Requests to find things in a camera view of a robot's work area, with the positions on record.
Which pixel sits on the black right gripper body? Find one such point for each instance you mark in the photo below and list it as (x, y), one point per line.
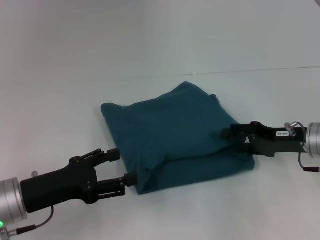
(275, 142)

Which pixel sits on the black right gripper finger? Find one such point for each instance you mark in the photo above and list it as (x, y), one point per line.
(241, 147)
(235, 130)

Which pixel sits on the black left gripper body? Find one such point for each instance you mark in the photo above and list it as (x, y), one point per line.
(55, 187)

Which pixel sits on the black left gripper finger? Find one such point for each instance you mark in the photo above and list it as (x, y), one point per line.
(112, 187)
(112, 154)

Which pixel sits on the blue t-shirt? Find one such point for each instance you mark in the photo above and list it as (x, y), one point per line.
(175, 135)

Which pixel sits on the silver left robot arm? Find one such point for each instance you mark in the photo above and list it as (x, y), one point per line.
(11, 198)

